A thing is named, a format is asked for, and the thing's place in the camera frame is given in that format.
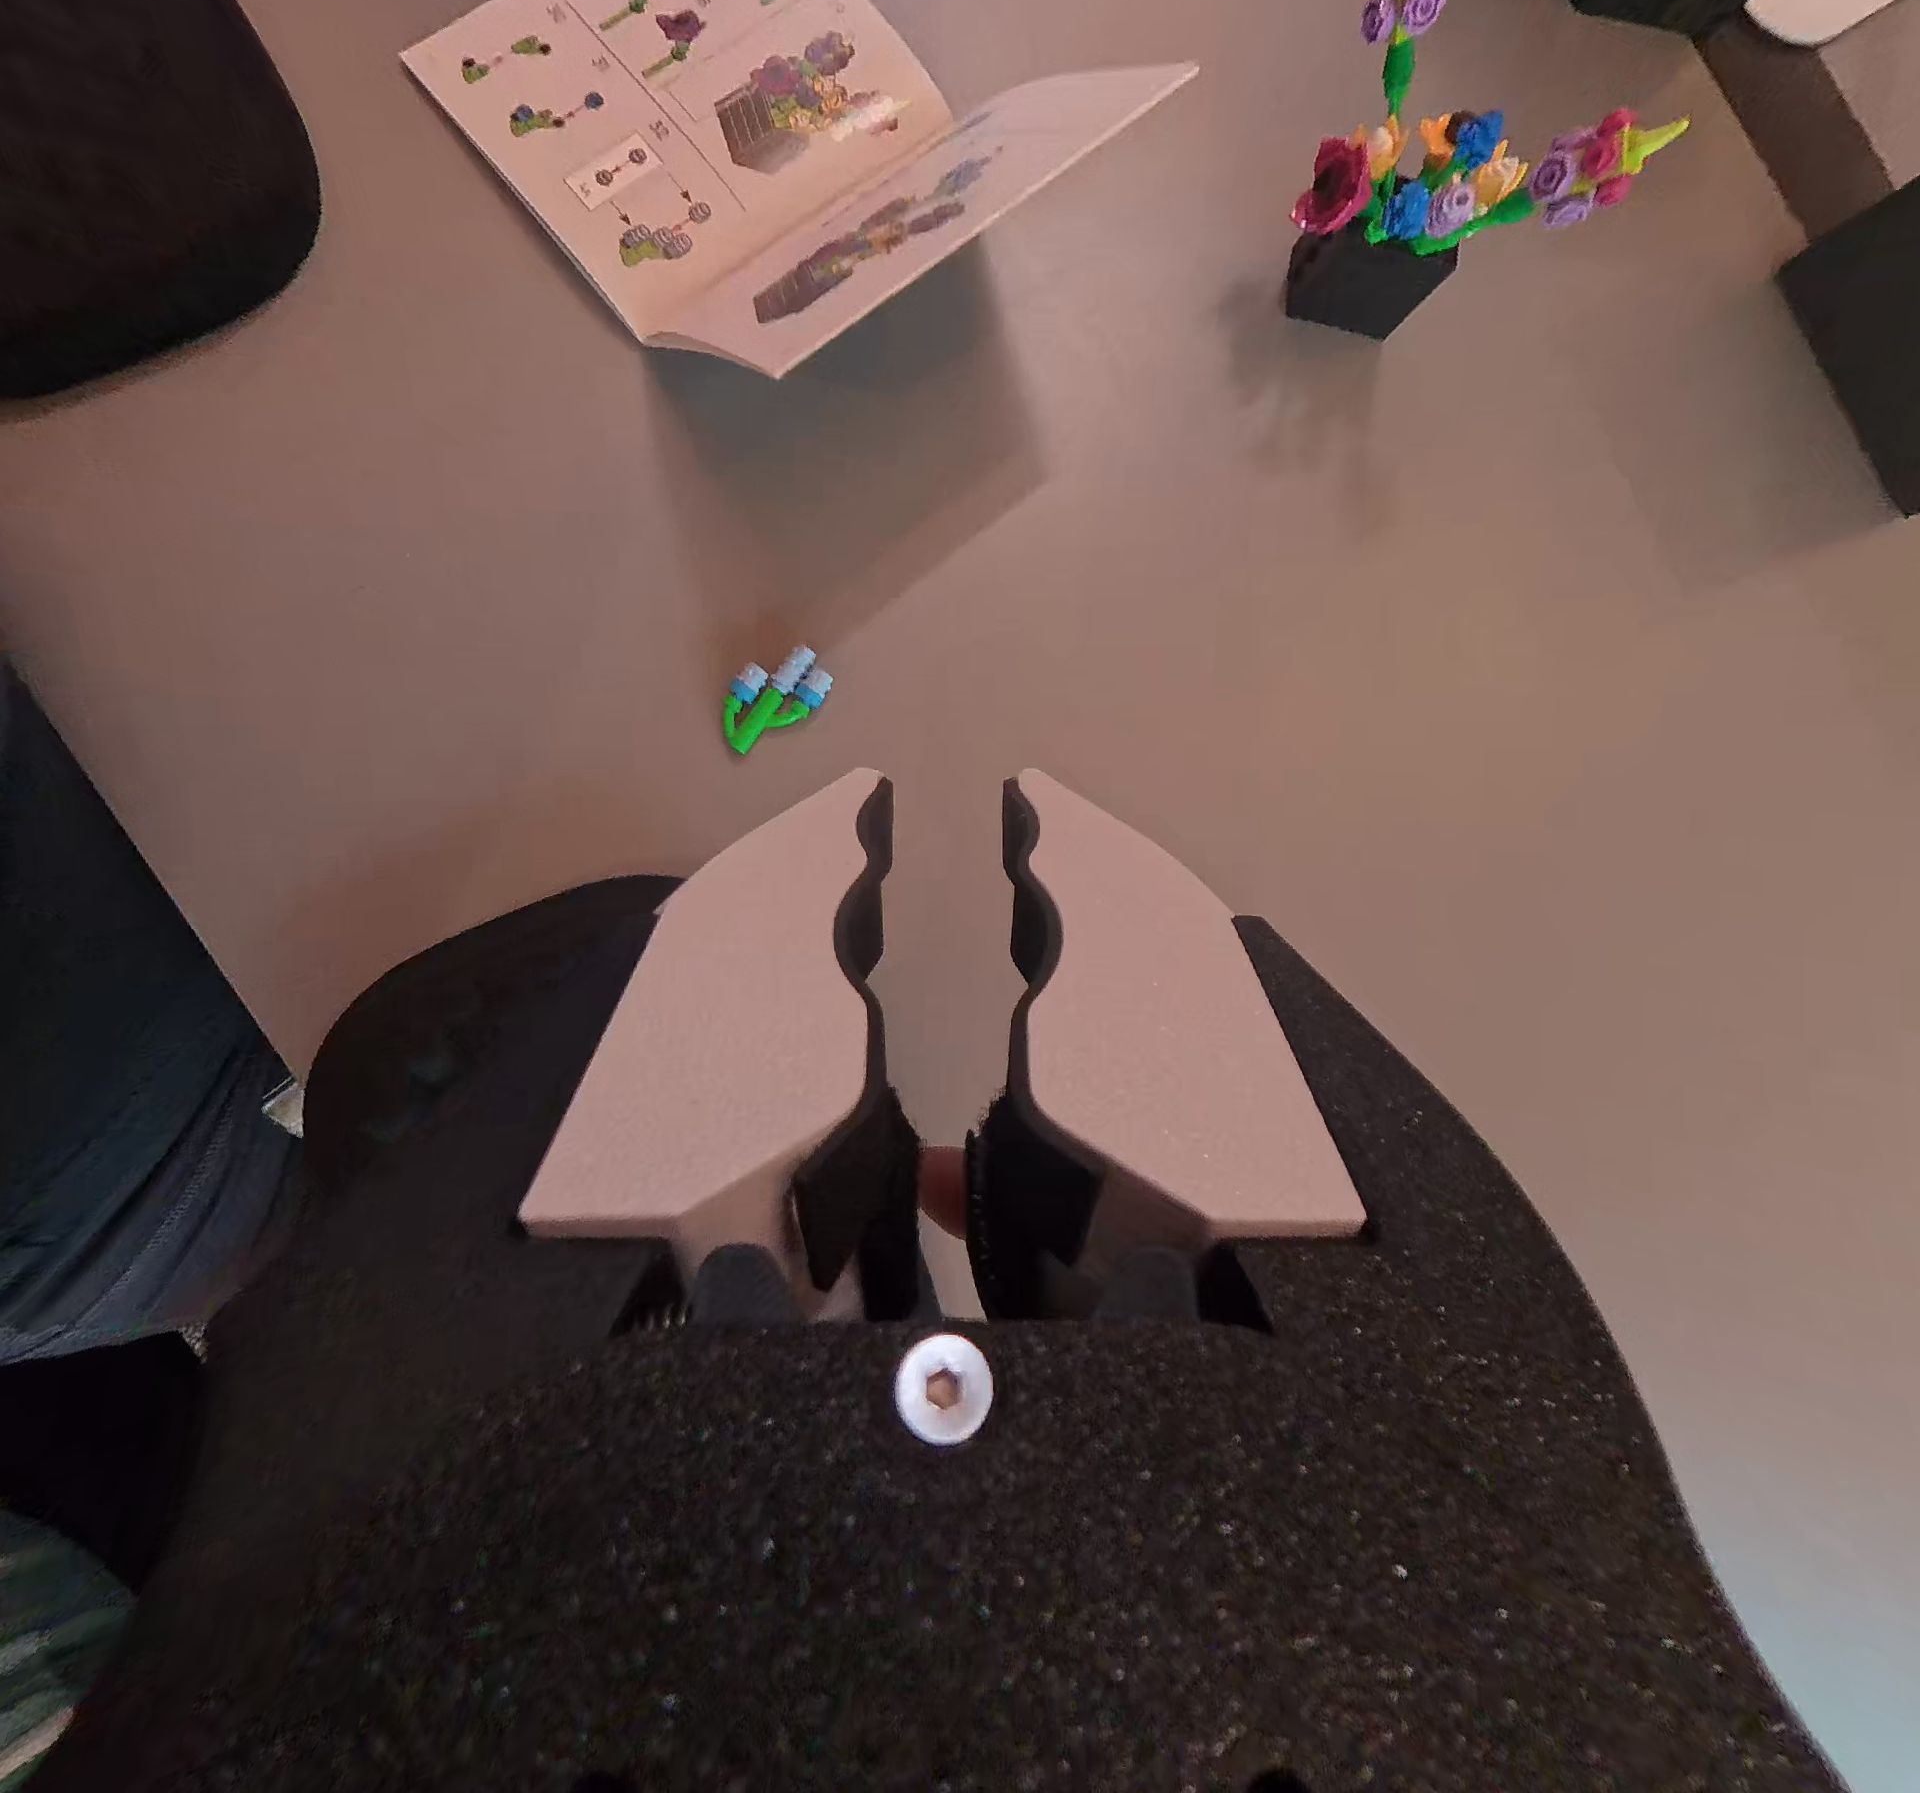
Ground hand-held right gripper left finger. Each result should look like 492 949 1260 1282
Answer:
514 767 923 1326

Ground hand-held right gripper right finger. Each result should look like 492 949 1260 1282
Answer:
963 767 1372 1322

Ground green lego sprig blue buds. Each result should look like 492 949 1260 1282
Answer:
723 644 834 761

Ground lego flower bouquet model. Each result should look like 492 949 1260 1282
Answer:
1283 0 1693 342

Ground lego instruction booklet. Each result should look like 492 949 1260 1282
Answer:
398 0 1200 382

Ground black padded chair armrest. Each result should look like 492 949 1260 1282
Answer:
298 874 683 1203
0 0 324 404

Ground person's blue jeans leg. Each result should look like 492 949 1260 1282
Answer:
0 653 309 1362

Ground black rectangular block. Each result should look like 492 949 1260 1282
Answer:
1776 180 1920 519

